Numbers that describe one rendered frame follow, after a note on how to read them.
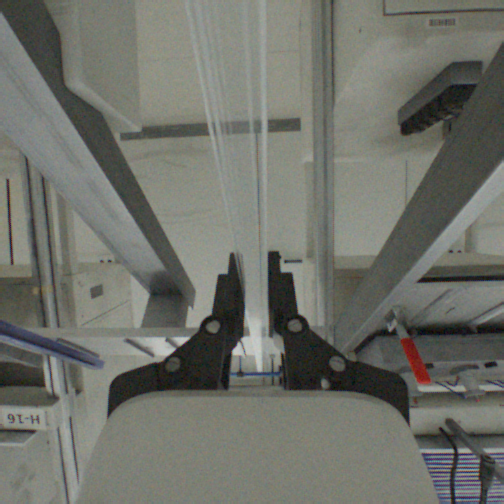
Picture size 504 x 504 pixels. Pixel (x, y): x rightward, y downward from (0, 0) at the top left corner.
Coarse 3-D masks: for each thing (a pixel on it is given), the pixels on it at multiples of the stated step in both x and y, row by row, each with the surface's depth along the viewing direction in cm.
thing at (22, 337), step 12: (0, 324) 19; (12, 324) 20; (0, 336) 19; (12, 336) 20; (24, 336) 21; (36, 336) 22; (36, 348) 22; (48, 348) 23; (60, 348) 25; (72, 348) 26; (72, 360) 27; (84, 360) 28; (96, 360) 30
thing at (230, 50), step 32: (192, 0) 4; (224, 0) 4; (256, 0) 4; (192, 32) 4; (224, 32) 4; (256, 32) 4; (224, 64) 4; (256, 64) 4; (224, 96) 5; (256, 96) 5; (224, 128) 5; (256, 128) 5; (224, 160) 6; (256, 160) 6; (224, 192) 7; (256, 192) 7; (256, 224) 8; (256, 256) 10; (256, 288) 12; (256, 320) 16; (256, 352) 22
